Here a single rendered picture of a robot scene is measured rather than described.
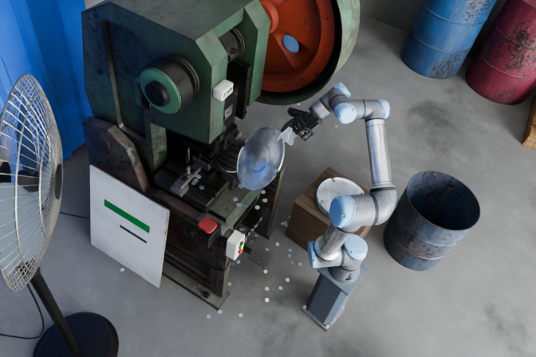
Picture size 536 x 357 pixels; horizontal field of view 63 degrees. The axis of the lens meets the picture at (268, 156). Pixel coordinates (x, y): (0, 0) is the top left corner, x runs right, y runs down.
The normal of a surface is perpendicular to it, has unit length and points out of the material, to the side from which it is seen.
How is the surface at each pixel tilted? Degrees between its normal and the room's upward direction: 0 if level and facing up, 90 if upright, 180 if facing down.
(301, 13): 90
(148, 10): 0
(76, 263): 0
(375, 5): 90
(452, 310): 0
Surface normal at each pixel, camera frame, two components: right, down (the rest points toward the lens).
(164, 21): 0.12, -0.68
